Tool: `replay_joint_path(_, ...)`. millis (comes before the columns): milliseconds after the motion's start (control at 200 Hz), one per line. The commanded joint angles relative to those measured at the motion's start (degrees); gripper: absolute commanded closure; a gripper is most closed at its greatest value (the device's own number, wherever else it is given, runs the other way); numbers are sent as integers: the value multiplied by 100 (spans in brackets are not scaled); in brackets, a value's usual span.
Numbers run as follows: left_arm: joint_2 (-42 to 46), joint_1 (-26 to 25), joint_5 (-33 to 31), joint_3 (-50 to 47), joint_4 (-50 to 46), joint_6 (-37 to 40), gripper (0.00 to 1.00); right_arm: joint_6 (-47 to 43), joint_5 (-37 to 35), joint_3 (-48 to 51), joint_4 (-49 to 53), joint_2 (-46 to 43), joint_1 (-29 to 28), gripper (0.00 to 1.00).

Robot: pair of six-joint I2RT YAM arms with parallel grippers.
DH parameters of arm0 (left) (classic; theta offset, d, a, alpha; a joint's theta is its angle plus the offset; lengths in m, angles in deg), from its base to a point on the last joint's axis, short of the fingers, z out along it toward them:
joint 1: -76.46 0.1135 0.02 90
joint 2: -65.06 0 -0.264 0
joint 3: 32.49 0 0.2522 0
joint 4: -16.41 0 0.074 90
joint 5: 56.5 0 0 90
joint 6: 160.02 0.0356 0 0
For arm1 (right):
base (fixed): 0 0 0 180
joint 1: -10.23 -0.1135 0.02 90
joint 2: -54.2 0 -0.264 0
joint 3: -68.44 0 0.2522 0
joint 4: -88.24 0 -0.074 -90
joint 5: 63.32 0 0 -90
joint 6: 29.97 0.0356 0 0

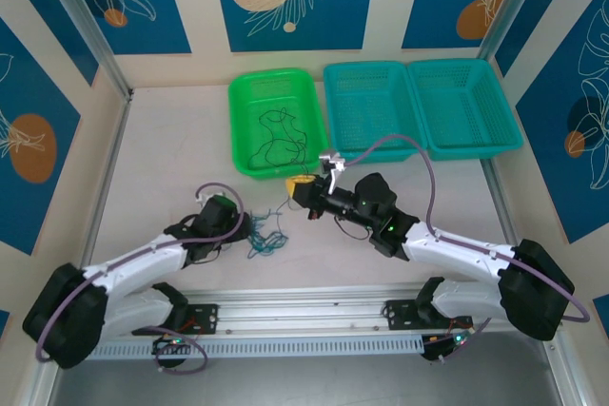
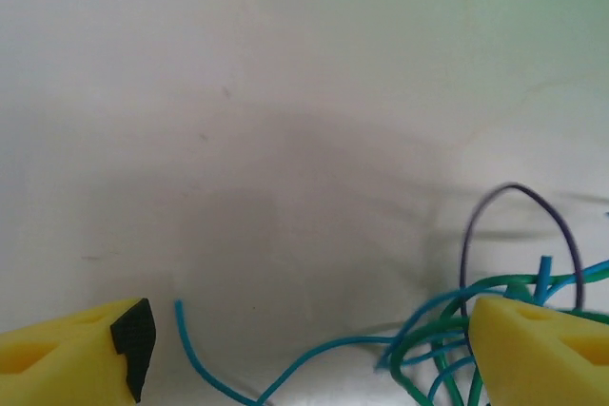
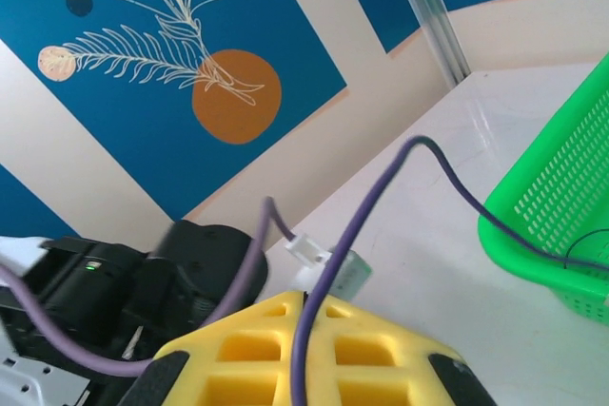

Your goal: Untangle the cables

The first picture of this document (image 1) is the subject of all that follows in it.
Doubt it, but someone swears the teal plastic basket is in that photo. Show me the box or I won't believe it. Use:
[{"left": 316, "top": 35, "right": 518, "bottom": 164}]
[
  {"left": 323, "top": 61, "right": 428, "bottom": 165},
  {"left": 407, "top": 58, "right": 525, "bottom": 163}
]

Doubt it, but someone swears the blue panel with fern outline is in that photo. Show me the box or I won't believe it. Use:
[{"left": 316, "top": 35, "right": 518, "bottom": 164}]
[{"left": 402, "top": 0, "right": 527, "bottom": 50}]

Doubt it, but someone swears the blue panel with flower outline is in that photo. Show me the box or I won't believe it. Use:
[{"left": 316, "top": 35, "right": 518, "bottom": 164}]
[{"left": 49, "top": 0, "right": 192, "bottom": 56}]

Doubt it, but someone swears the grey slotted cable duct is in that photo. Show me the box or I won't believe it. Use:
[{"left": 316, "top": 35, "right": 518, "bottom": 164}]
[{"left": 60, "top": 334, "right": 425, "bottom": 360}]

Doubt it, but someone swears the teal thin cable tangle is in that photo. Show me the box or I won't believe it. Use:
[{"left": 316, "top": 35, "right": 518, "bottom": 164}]
[{"left": 245, "top": 196, "right": 299, "bottom": 260}]

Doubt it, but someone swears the black controller board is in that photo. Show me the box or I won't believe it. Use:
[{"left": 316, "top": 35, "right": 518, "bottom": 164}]
[
  {"left": 150, "top": 335, "right": 191, "bottom": 355},
  {"left": 422, "top": 332, "right": 472, "bottom": 362}
]

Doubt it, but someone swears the blue panel with orange oval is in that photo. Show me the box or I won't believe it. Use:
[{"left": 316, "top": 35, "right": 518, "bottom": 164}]
[{"left": 0, "top": 15, "right": 82, "bottom": 256}]

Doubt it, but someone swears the aluminium frame post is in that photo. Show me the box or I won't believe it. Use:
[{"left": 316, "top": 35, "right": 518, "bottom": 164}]
[
  {"left": 32, "top": 0, "right": 135, "bottom": 101},
  {"left": 478, "top": 0, "right": 548, "bottom": 63}
]

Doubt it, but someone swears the blue panel with cream circle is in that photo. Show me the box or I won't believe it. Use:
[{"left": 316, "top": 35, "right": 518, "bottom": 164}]
[{"left": 210, "top": 0, "right": 380, "bottom": 53}]

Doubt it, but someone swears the aluminium table edge rail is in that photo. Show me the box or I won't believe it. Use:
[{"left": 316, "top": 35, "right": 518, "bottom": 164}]
[
  {"left": 479, "top": 158, "right": 528, "bottom": 279},
  {"left": 87, "top": 91, "right": 134, "bottom": 242}
]

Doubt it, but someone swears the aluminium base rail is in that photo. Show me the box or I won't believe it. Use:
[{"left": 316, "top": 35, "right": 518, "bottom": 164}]
[{"left": 40, "top": 284, "right": 570, "bottom": 343}]

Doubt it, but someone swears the black thin cable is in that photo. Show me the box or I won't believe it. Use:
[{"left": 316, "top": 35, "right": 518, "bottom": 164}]
[{"left": 249, "top": 107, "right": 319, "bottom": 179}]

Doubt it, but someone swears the green plastic basket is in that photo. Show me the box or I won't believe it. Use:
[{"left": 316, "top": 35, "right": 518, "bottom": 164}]
[{"left": 226, "top": 67, "right": 331, "bottom": 183}]

